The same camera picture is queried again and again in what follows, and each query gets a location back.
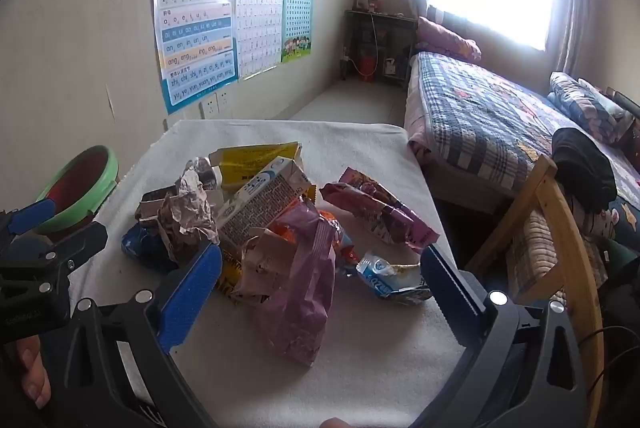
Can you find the yellow and black wrapper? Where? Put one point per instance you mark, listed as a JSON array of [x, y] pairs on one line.
[[227, 273]]

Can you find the white towel table cover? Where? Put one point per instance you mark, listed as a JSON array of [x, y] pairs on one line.
[[360, 358]]

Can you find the blue foil wrapper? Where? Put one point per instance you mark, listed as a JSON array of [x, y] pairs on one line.
[[137, 245]]

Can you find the pink purple snack packet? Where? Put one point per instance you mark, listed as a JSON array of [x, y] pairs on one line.
[[380, 213]]

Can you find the blue and white wrapper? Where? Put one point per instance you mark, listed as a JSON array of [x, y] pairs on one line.
[[385, 278]]

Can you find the green chart wall poster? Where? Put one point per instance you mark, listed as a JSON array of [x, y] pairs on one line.
[[297, 8]]

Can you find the green-rimmed red trash bin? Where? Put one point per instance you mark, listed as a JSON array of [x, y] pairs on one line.
[[97, 185]]

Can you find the pink pillow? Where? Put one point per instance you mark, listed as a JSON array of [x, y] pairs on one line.
[[445, 38]]

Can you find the dark metal shelf rack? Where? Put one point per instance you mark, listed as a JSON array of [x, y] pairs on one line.
[[360, 28]]

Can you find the orange wrapper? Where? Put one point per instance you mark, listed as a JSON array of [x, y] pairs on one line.
[[346, 248]]

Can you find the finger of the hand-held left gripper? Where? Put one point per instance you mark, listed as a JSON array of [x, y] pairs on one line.
[[32, 214], [82, 239]]

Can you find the yellow crumpled wrapper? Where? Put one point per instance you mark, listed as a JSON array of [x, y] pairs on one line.
[[250, 161]]

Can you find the white wall socket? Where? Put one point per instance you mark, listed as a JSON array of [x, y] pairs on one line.
[[224, 101], [209, 106]]

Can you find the red plastic bucket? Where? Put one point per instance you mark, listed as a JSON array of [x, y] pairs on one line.
[[366, 64]]

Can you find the brown foil wrapper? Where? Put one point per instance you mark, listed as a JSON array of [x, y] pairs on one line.
[[187, 218]]

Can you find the small white bag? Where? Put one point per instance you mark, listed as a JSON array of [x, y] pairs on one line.
[[390, 67]]

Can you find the beige paper carton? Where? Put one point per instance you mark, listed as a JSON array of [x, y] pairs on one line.
[[260, 258]]

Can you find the white printed carton box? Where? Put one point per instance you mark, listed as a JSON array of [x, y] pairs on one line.
[[260, 203]]

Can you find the wooden chair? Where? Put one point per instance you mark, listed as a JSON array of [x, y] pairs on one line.
[[575, 258]]

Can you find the blue alphabet wall poster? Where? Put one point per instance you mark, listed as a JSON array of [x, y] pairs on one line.
[[195, 33]]

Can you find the person's left hand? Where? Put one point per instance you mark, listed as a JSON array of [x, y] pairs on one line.
[[31, 368]]

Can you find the striped chair cushion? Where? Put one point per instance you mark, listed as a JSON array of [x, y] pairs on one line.
[[532, 253]]

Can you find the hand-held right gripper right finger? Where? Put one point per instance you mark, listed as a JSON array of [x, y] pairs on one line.
[[447, 288]]

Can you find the black cloth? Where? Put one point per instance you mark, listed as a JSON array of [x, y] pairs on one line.
[[582, 168]]

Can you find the bed with plaid quilt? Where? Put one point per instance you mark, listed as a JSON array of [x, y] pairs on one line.
[[475, 118]]

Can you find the white chart wall poster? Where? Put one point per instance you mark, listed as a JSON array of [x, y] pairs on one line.
[[257, 18]]

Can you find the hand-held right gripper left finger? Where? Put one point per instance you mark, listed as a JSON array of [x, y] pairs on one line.
[[192, 293]]

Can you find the purple plastic bag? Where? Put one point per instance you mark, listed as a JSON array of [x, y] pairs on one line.
[[300, 298]]

